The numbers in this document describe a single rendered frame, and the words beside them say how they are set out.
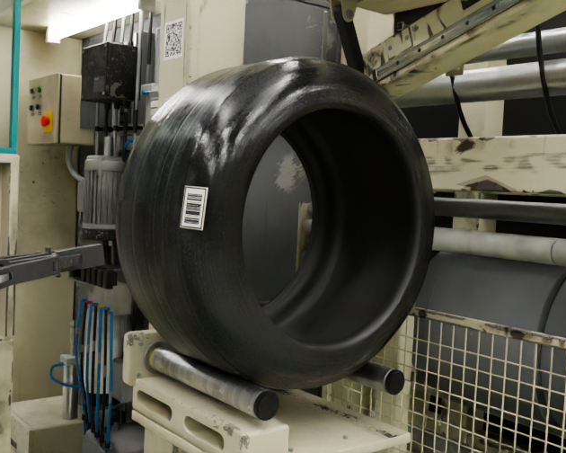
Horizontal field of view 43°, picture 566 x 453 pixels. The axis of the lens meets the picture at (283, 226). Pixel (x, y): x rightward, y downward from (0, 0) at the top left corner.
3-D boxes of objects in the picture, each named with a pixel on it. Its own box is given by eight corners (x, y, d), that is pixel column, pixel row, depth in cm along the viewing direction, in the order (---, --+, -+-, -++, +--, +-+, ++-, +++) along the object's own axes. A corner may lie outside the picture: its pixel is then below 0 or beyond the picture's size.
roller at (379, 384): (268, 333, 152) (284, 332, 155) (266, 354, 152) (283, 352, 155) (389, 371, 125) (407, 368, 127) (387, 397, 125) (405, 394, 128)
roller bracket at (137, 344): (121, 383, 135) (123, 331, 134) (288, 360, 159) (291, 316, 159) (129, 387, 132) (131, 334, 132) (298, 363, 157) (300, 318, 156)
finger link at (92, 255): (53, 251, 101) (55, 252, 100) (101, 244, 105) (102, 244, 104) (55, 272, 101) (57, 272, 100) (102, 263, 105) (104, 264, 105)
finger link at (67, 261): (43, 259, 99) (51, 261, 97) (79, 253, 102) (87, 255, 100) (45, 270, 99) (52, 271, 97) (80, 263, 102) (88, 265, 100)
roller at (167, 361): (146, 346, 135) (168, 343, 137) (145, 370, 135) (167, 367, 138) (256, 394, 107) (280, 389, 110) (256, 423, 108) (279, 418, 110)
